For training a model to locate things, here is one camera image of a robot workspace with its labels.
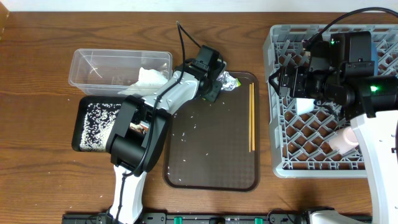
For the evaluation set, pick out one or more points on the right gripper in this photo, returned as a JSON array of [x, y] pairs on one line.
[[296, 91]]

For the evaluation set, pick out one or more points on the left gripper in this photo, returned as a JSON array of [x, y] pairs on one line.
[[213, 93]]

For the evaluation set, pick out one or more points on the yellow snack wrapper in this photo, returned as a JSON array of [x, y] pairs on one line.
[[228, 82]]

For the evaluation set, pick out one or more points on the bowl of rice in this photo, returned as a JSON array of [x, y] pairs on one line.
[[304, 105]]

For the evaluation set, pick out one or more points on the wooden chopstick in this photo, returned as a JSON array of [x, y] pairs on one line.
[[253, 117], [250, 117]]

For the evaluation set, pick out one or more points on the white napkin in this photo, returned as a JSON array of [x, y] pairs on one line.
[[149, 81]]

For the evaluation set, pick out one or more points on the pink cup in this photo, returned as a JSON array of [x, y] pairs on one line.
[[344, 140]]

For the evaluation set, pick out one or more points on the brown food scrap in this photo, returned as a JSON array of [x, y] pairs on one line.
[[138, 128]]

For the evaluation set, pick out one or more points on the blue plate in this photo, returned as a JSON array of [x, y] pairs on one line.
[[374, 57]]

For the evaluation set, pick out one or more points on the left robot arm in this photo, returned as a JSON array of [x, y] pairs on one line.
[[136, 140]]

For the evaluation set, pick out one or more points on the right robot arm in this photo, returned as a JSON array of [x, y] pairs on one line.
[[343, 70]]

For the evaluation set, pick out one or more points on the grey dishwasher rack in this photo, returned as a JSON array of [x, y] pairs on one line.
[[299, 143]]

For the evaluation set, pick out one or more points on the brown serving tray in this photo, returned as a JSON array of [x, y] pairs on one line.
[[208, 143]]

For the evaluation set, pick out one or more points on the white rice pile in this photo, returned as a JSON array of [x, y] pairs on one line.
[[97, 125]]

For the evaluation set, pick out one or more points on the clear plastic bin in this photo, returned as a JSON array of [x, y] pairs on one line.
[[107, 71]]

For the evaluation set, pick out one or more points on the black tray bin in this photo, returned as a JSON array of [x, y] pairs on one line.
[[82, 111]]

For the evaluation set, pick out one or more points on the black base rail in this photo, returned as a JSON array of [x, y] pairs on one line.
[[275, 217]]

